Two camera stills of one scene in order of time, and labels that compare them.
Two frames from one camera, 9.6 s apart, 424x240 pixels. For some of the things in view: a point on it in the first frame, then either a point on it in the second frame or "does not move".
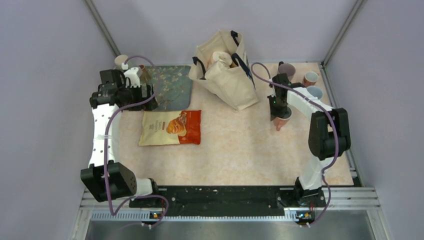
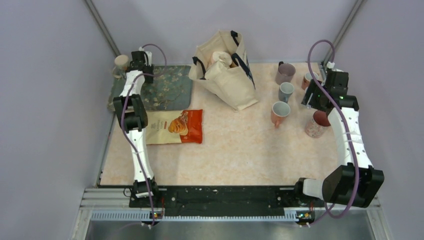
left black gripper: (149, 92) → (149, 68)
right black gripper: (274, 112) → (314, 87)
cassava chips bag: (171, 127) does not move
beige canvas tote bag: (221, 65) does not move
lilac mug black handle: (286, 68) does not move
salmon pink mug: (310, 79) does not move
